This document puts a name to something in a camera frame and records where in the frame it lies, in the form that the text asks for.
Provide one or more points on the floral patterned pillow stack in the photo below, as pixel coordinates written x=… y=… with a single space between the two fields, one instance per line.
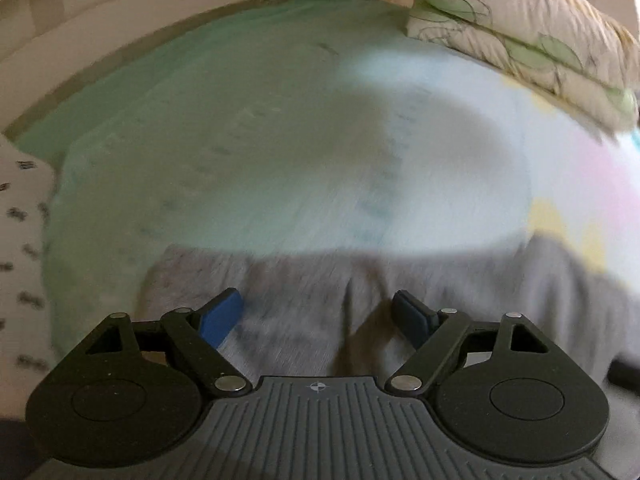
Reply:
x=525 y=30

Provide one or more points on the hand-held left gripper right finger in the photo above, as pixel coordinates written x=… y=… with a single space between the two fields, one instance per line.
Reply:
x=412 y=317

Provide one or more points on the white dark-printed cloth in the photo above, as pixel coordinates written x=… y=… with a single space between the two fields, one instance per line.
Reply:
x=22 y=240

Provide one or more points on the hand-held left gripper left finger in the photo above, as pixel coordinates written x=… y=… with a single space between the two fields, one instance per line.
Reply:
x=220 y=315

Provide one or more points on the pastel bed blanket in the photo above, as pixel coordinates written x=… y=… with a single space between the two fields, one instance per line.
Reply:
x=250 y=135

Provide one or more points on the grey pants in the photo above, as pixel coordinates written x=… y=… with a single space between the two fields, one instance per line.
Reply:
x=310 y=300

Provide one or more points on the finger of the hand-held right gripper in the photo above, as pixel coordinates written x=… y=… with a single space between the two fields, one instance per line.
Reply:
x=626 y=373

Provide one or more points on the cream wooden bed frame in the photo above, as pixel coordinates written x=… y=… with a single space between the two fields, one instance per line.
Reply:
x=75 y=25

